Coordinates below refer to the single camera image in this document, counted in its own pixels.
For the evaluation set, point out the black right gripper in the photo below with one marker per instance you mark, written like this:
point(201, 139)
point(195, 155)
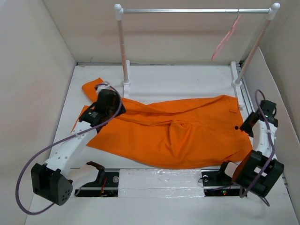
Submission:
point(245, 127)

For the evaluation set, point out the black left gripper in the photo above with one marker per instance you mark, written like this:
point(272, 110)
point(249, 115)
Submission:
point(116, 102)

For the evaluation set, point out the orange trousers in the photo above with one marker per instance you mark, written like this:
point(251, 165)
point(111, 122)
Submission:
point(178, 134)

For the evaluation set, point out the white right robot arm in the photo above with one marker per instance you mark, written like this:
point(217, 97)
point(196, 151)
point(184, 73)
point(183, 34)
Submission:
point(259, 170)

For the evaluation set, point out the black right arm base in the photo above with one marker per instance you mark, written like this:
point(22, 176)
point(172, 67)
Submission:
point(218, 182)

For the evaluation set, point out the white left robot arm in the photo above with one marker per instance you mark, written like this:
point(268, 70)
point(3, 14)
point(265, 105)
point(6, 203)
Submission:
point(50, 180)

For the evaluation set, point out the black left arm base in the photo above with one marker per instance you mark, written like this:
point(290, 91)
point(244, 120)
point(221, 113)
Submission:
point(103, 184)

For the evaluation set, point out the pink clothes hanger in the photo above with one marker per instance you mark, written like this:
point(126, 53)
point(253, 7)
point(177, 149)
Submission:
point(226, 38)

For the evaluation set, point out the white foam block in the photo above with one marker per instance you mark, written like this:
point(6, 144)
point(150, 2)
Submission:
point(160, 183)

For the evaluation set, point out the white clothes rack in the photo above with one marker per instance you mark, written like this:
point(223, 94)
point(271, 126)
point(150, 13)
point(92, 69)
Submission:
point(236, 77)

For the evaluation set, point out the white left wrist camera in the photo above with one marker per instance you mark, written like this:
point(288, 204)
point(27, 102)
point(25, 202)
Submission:
point(102, 86)

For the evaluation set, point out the aluminium side rail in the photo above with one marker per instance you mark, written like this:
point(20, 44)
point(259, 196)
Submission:
point(248, 93)

